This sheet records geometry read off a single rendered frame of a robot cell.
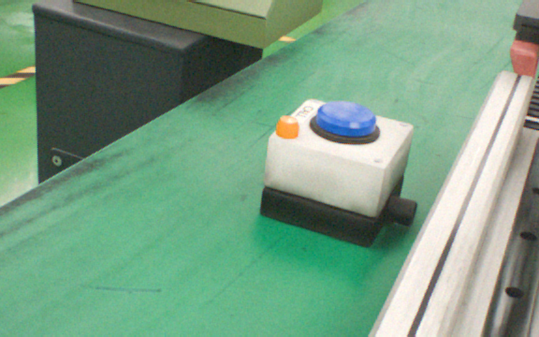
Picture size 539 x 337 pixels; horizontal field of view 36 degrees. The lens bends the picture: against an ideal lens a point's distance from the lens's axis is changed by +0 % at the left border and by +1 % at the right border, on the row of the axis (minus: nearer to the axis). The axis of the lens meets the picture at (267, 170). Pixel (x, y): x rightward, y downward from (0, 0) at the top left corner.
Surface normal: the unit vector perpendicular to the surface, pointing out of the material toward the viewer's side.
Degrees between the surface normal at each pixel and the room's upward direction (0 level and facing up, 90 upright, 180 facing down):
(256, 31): 90
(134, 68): 90
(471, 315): 0
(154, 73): 90
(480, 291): 0
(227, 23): 90
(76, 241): 0
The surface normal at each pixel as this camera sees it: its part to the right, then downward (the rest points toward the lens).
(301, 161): -0.38, 0.40
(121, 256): 0.11, -0.88
